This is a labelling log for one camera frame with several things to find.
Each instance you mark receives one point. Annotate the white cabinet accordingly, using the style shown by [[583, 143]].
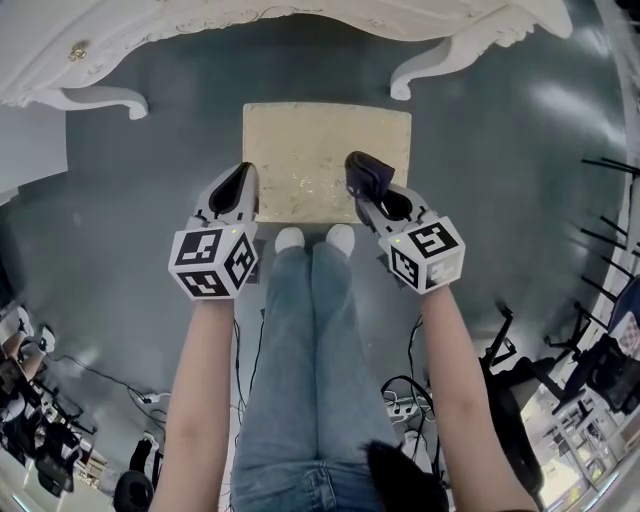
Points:
[[30, 150]]

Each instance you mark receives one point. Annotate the person's blue jeans legs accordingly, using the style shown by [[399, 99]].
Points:
[[310, 375]]

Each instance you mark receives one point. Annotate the blue chair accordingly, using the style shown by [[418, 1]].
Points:
[[627, 310]]

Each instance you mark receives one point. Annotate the person's right white shoe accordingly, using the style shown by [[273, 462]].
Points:
[[341, 237]]

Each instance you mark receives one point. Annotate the dark blue cloth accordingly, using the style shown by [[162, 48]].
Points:
[[367, 175]]

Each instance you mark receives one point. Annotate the person's white shoe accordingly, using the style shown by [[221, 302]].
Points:
[[341, 237], [289, 239]]

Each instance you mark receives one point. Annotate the cream upholstered stool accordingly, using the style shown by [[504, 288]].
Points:
[[310, 145]]

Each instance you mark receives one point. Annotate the gold drawer knob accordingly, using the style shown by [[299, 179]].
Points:
[[77, 50]]

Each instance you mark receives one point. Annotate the black office chair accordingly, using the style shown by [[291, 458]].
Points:
[[610, 380]]

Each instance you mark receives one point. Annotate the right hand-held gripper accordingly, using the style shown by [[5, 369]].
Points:
[[425, 255]]

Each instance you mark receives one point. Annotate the person's left forearm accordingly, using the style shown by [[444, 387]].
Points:
[[200, 400]]

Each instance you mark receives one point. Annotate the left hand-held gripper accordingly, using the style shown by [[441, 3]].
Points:
[[200, 255]]

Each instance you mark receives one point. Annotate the white ornate dressing table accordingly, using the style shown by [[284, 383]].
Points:
[[150, 25]]

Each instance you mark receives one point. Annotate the person's left white shoe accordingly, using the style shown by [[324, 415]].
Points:
[[289, 239]]

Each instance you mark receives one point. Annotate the white power strip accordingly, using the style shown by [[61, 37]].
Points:
[[405, 410]]

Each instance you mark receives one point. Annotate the person's right forearm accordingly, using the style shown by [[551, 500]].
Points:
[[475, 390]]

